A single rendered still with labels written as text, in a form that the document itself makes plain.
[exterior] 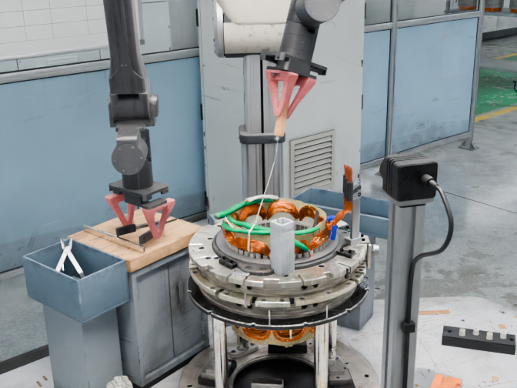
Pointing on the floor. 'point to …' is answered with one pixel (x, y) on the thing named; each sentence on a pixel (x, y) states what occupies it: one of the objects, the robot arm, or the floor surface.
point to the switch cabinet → (348, 77)
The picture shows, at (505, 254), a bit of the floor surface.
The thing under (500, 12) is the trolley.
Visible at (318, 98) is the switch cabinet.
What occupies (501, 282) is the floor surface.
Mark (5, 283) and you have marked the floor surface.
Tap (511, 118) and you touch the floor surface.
